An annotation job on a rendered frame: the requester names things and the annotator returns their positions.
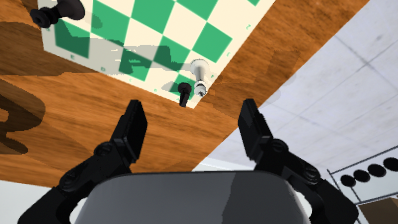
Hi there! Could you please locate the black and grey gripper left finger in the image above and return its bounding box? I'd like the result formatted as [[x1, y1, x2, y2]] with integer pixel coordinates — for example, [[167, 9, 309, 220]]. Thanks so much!
[[17, 100, 148, 224]]

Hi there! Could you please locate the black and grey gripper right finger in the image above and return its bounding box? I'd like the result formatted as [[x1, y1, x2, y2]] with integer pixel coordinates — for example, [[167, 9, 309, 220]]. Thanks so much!
[[238, 99, 359, 224]]

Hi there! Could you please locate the green and white chessboard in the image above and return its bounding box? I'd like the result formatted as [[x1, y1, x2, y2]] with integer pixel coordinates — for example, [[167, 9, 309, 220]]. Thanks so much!
[[41, 0, 275, 108]]

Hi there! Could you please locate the white chess king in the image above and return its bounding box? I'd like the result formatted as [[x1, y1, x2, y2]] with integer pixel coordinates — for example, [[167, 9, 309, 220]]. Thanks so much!
[[190, 59, 209, 98]]

